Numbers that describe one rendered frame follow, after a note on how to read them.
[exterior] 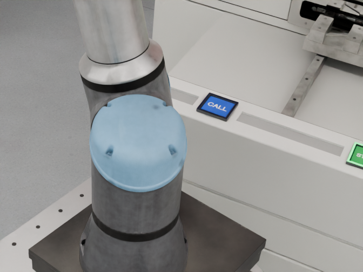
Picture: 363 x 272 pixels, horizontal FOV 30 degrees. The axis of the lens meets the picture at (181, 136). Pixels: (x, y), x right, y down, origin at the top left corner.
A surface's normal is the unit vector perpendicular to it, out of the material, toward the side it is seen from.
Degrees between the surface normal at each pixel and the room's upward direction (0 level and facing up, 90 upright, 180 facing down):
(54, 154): 0
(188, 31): 90
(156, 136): 6
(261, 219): 90
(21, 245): 0
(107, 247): 72
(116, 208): 89
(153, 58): 34
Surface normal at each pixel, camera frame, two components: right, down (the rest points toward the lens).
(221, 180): -0.42, 0.54
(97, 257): -0.58, 0.18
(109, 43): -0.01, 0.62
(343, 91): 0.09, -0.77
